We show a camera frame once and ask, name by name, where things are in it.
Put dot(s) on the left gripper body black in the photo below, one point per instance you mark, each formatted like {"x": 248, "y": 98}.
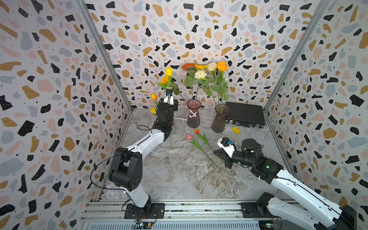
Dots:
{"x": 171, "y": 109}

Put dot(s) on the pink glass vase with ribbon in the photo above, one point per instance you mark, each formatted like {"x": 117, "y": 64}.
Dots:
{"x": 193, "y": 117}

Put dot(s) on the purple ribbed glass vase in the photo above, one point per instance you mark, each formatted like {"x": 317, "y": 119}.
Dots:
{"x": 218, "y": 124}

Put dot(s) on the cream rose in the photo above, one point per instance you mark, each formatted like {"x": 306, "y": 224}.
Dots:
{"x": 204, "y": 82}
{"x": 212, "y": 69}

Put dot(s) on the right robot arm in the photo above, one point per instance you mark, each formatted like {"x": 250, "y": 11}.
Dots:
{"x": 316, "y": 213}

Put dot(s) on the yellow block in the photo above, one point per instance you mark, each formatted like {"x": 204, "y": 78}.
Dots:
{"x": 236, "y": 130}

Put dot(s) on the orange rose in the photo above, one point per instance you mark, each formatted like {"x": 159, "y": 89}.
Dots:
{"x": 221, "y": 69}

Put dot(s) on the yellow sunflower small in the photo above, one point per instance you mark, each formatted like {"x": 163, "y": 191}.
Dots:
{"x": 165, "y": 81}

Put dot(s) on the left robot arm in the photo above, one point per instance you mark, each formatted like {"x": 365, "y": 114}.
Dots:
{"x": 126, "y": 169}

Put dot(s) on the black case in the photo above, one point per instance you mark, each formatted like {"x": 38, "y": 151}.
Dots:
{"x": 245, "y": 115}

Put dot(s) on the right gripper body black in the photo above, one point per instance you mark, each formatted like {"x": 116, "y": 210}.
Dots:
{"x": 239, "y": 158}

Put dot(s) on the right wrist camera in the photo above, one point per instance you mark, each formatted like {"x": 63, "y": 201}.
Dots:
{"x": 227, "y": 145}

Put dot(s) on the orange red tulip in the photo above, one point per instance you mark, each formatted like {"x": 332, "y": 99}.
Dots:
{"x": 203, "y": 138}

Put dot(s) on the pink tulip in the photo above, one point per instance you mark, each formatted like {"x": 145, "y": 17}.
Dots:
{"x": 195, "y": 143}

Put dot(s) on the yellow sunflower large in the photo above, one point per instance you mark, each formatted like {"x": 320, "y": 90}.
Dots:
{"x": 201, "y": 67}

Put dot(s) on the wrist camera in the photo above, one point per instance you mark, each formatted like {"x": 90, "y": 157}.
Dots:
{"x": 168, "y": 98}
{"x": 227, "y": 145}

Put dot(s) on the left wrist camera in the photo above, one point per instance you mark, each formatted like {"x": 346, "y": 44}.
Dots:
{"x": 168, "y": 98}

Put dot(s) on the white rose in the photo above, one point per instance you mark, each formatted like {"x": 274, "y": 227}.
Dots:
{"x": 224, "y": 83}

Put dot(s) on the clear glass vase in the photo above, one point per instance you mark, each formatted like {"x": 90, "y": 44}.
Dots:
{"x": 173, "y": 130}

